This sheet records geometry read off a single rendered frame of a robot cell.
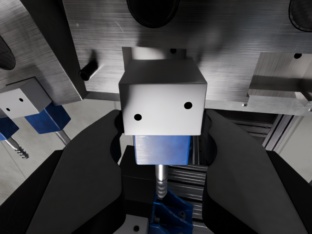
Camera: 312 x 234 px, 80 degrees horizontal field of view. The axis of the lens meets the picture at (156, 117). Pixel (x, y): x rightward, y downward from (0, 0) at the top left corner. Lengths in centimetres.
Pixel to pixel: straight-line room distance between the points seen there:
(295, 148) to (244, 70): 148
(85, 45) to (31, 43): 9
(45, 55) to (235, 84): 20
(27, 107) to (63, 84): 5
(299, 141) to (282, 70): 140
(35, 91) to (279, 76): 27
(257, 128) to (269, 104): 81
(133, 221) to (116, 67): 25
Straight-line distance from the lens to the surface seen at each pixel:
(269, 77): 21
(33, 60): 27
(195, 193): 52
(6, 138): 38
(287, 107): 32
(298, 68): 22
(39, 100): 27
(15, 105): 28
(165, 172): 18
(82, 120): 157
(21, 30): 26
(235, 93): 18
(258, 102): 30
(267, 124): 111
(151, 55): 19
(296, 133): 154
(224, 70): 17
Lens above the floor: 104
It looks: 52 degrees down
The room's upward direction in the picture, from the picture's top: 166 degrees counter-clockwise
